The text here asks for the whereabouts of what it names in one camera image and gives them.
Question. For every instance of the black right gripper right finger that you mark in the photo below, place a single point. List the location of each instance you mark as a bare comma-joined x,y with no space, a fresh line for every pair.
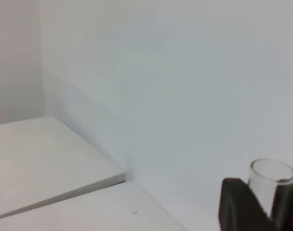
282,208

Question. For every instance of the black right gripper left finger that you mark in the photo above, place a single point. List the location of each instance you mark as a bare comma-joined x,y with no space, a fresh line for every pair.
239,209

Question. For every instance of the clear glass test tube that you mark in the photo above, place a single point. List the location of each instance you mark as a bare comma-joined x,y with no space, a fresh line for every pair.
271,181

